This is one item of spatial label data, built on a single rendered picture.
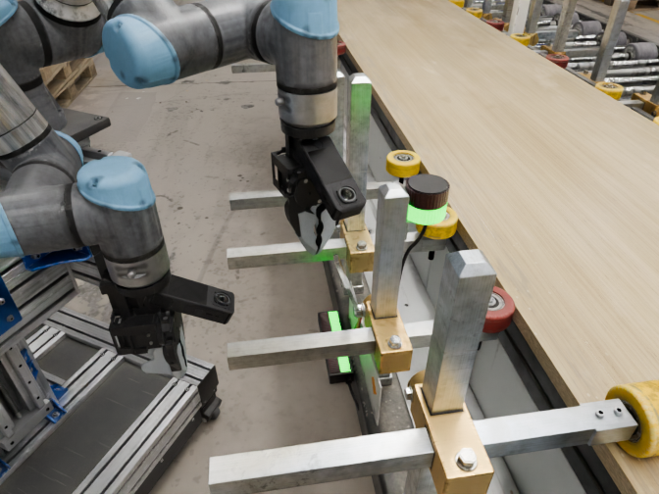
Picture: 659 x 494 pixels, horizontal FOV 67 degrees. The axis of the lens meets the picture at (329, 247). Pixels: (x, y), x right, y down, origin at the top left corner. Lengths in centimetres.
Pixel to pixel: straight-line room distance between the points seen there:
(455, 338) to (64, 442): 129
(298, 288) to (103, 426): 98
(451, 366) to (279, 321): 155
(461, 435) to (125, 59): 53
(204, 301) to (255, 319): 137
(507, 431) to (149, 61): 55
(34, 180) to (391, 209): 44
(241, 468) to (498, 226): 67
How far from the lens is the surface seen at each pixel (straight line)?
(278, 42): 62
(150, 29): 59
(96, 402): 167
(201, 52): 62
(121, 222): 61
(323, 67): 61
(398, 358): 78
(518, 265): 93
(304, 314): 207
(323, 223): 72
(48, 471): 159
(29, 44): 110
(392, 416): 91
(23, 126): 72
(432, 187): 70
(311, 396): 180
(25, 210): 63
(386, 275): 76
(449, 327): 48
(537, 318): 83
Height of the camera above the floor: 144
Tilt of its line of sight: 37 degrees down
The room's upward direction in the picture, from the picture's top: straight up
